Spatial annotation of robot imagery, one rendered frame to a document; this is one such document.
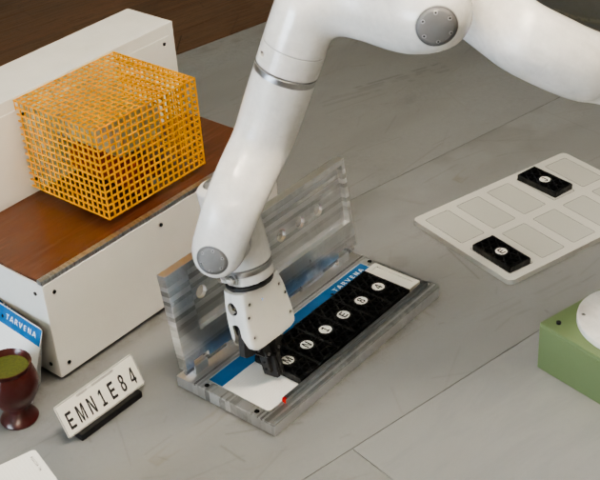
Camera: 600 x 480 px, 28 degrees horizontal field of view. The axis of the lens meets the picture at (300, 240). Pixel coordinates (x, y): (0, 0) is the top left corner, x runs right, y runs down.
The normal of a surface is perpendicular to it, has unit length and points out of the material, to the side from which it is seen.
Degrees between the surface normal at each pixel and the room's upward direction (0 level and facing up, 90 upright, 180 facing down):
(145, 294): 90
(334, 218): 83
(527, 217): 0
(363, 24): 93
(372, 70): 0
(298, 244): 83
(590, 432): 0
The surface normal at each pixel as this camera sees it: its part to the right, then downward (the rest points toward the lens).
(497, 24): -0.67, -0.05
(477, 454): -0.06, -0.84
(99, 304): 0.77, 0.31
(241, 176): 0.03, -0.25
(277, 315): 0.73, 0.11
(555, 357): -0.77, 0.39
